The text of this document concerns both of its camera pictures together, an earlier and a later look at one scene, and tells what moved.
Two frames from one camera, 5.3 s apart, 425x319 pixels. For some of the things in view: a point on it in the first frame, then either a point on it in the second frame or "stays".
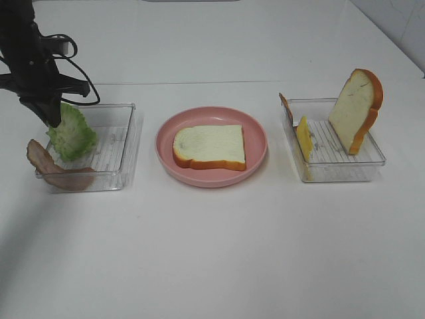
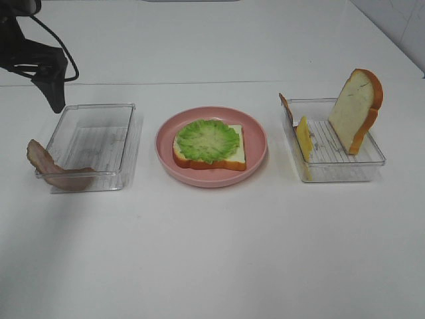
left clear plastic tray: (113, 124) stays
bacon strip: (75, 179) stays
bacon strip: (285, 102) stays
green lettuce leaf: (73, 137) -> (207, 140)
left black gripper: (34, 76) -> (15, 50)
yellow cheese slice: (305, 139) stays
